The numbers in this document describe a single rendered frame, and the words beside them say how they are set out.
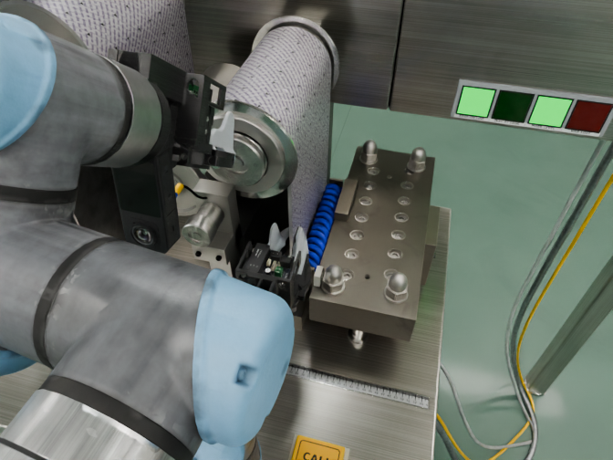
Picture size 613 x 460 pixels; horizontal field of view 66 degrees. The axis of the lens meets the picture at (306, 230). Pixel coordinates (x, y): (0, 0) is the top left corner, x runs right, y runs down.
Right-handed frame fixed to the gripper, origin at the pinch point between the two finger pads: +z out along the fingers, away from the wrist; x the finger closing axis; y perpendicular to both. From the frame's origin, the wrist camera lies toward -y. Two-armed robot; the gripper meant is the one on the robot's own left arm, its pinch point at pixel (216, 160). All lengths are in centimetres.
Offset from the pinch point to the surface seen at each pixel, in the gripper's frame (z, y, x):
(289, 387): 17.3, -33.6, -10.3
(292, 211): 11.0, -5.4, -7.5
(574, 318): 96, -30, -78
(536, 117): 34, 16, -42
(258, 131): 1.1, 4.0, -4.2
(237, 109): 0.3, 6.1, -1.5
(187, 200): 11.3, -6.6, 8.3
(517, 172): 221, 18, -81
